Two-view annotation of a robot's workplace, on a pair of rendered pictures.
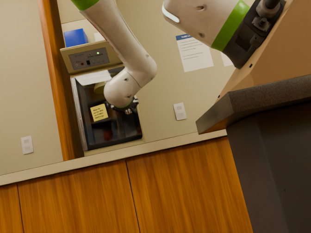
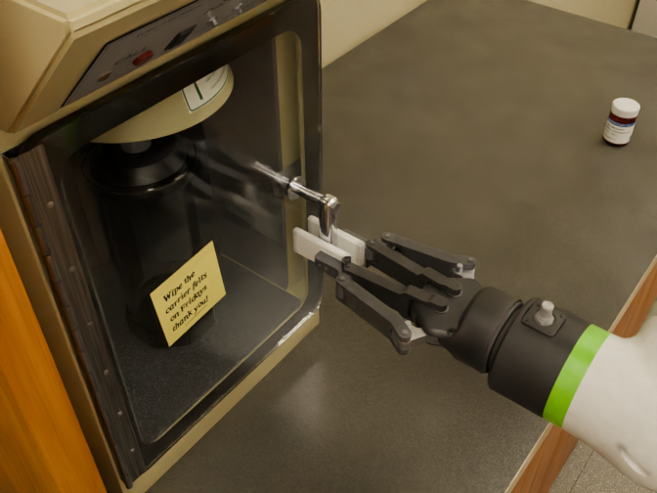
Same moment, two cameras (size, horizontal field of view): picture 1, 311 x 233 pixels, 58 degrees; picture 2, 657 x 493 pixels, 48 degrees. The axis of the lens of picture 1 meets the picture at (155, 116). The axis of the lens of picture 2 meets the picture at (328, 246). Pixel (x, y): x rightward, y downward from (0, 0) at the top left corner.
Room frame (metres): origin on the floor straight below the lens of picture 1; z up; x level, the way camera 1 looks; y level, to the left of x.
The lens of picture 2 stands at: (1.04, 0.56, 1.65)
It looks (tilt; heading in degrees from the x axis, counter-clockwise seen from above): 43 degrees down; 309
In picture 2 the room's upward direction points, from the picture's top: straight up
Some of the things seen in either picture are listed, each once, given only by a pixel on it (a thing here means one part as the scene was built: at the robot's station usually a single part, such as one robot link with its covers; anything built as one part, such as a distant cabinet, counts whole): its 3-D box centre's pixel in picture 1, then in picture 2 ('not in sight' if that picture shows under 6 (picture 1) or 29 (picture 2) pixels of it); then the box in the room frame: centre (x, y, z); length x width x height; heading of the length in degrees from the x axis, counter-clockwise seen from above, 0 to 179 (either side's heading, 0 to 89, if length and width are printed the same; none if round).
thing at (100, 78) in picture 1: (106, 107); (217, 251); (1.43, 0.24, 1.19); 0.30 x 0.01 x 0.40; 92
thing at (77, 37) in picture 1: (77, 42); not in sight; (1.38, 0.31, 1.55); 0.10 x 0.10 x 0.09; 2
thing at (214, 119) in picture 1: (275, 104); not in sight; (0.66, -0.28, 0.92); 0.32 x 0.32 x 0.04; 5
